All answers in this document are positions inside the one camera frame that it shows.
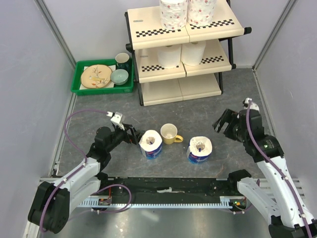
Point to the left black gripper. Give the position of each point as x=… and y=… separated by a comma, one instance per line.
x=136, y=135

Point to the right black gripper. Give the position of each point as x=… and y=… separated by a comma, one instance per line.
x=231, y=117

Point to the blue paper towel roll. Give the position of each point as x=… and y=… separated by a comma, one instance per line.
x=151, y=144
x=199, y=149

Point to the plain white paper towel roll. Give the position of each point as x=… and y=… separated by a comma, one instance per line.
x=169, y=56
x=192, y=53

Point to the floral white paper towel roll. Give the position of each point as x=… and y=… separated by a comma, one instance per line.
x=200, y=12

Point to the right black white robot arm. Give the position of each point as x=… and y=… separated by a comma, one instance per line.
x=286, y=214

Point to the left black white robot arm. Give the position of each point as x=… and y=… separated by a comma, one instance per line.
x=54, y=201

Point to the cream three-tier shelf rack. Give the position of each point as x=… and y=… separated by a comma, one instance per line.
x=158, y=85

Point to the yellow ceramic mug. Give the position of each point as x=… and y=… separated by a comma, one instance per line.
x=169, y=134

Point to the green plastic tray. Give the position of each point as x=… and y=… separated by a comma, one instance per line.
x=116, y=89

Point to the light green ceramic bowl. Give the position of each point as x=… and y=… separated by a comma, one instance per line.
x=119, y=76

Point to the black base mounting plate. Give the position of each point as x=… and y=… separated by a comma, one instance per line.
x=168, y=191

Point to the floral ceramic plate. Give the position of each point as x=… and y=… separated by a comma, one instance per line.
x=95, y=76

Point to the dark green mug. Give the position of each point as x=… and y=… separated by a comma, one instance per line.
x=122, y=61

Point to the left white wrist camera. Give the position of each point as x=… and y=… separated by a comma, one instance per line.
x=117, y=119

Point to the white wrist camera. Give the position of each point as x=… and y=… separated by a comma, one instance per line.
x=253, y=107
x=117, y=119

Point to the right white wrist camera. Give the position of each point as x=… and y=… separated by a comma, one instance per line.
x=253, y=107

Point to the blue slotted cable duct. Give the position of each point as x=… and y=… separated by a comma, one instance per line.
x=224, y=203

